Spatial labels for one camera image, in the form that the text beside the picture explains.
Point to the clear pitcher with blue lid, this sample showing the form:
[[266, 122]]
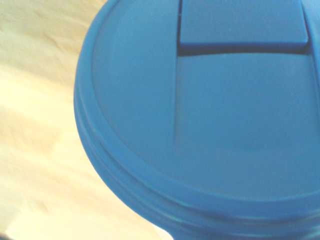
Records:
[[212, 125]]

